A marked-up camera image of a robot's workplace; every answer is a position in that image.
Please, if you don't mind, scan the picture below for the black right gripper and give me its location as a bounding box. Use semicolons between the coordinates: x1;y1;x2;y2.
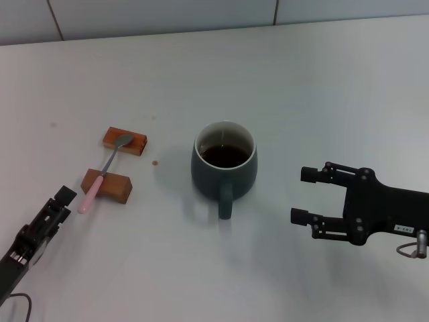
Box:
290;161;429;248

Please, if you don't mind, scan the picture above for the pink handled metal spoon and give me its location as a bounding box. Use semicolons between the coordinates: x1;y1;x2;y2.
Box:
77;133;134;215

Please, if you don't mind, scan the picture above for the grey right gripper cable plug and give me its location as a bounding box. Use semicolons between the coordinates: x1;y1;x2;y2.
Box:
395;229;429;260

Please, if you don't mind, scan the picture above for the grey left gripper cable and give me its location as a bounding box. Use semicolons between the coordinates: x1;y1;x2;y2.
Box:
0;293;34;322

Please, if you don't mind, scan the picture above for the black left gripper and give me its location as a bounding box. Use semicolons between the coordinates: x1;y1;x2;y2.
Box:
0;185;77;299

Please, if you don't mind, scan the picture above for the grey ceramic coffee cup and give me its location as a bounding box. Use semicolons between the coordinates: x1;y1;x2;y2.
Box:
190;119;259;221

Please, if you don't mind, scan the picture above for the matte brown wooden block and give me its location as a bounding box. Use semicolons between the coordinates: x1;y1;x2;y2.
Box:
80;168;133;205

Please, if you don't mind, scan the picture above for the glossy orange wooden block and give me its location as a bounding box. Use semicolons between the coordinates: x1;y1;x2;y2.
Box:
101;126;148;158

